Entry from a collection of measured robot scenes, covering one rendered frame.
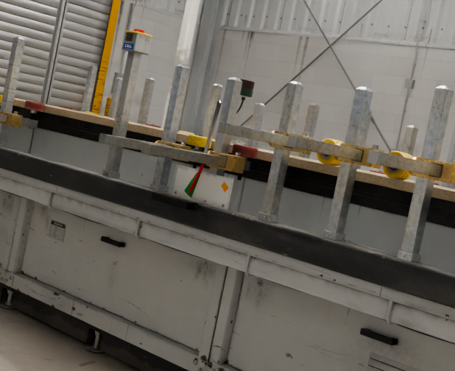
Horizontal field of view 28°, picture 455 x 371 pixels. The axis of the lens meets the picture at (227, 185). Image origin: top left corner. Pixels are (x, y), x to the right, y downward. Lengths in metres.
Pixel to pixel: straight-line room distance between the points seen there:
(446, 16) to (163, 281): 8.12
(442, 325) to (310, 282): 0.44
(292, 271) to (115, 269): 1.09
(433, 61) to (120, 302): 7.91
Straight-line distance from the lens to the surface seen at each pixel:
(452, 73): 10.88
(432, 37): 11.12
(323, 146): 2.41
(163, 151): 2.69
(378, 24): 11.58
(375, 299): 2.54
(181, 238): 3.03
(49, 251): 3.96
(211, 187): 2.90
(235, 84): 2.91
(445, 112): 2.46
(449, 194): 2.59
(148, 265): 3.47
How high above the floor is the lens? 0.93
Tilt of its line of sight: 3 degrees down
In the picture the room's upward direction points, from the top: 11 degrees clockwise
